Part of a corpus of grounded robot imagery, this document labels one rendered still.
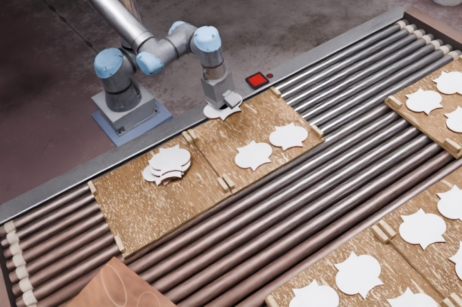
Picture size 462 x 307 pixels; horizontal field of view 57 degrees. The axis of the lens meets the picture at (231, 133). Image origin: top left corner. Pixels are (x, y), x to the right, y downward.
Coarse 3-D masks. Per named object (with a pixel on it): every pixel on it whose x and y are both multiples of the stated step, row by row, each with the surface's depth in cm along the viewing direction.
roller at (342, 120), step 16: (432, 64) 181; (416, 80) 177; (384, 96) 172; (352, 112) 168; (320, 128) 164; (336, 128) 166; (96, 256) 139; (112, 256) 140; (64, 272) 137; (80, 272) 137; (48, 288) 134; (16, 304) 131
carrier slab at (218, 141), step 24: (264, 96) 177; (216, 120) 171; (240, 120) 169; (264, 120) 168; (288, 120) 166; (216, 144) 162; (240, 144) 161; (312, 144) 157; (216, 168) 155; (240, 168) 154; (264, 168) 153
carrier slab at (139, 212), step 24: (168, 144) 165; (192, 144) 164; (120, 168) 160; (144, 168) 159; (192, 168) 156; (120, 192) 153; (144, 192) 152; (168, 192) 150; (192, 192) 149; (216, 192) 148; (120, 216) 146; (144, 216) 145; (168, 216) 144; (192, 216) 143; (144, 240) 139
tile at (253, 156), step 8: (256, 144) 159; (264, 144) 158; (240, 152) 157; (248, 152) 157; (256, 152) 156; (264, 152) 156; (240, 160) 155; (248, 160) 154; (256, 160) 154; (264, 160) 154; (248, 168) 153; (256, 168) 153
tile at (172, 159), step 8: (160, 152) 156; (168, 152) 155; (176, 152) 155; (184, 152) 155; (152, 160) 154; (160, 160) 154; (168, 160) 153; (176, 160) 153; (184, 160) 152; (160, 168) 151; (168, 168) 151; (176, 168) 150
